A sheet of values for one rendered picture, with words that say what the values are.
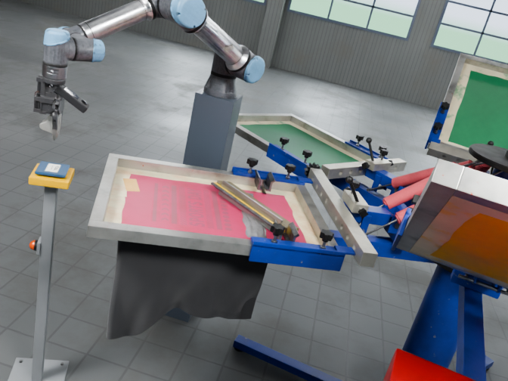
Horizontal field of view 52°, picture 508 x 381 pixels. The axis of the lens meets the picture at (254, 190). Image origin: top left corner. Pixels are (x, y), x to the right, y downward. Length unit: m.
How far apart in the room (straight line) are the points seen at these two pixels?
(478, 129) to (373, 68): 7.86
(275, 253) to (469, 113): 1.74
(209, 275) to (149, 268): 0.19
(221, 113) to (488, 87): 1.61
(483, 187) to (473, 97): 2.37
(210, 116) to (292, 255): 0.94
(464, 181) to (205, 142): 1.71
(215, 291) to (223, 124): 0.87
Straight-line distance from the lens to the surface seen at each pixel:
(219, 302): 1.80
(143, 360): 2.61
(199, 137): 2.40
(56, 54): 1.81
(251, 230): 1.76
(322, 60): 10.78
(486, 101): 3.18
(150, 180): 1.99
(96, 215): 1.63
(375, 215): 1.98
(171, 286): 1.76
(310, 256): 1.65
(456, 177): 0.82
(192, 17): 1.98
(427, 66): 10.83
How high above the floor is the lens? 1.76
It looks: 23 degrees down
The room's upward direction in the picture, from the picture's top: 14 degrees clockwise
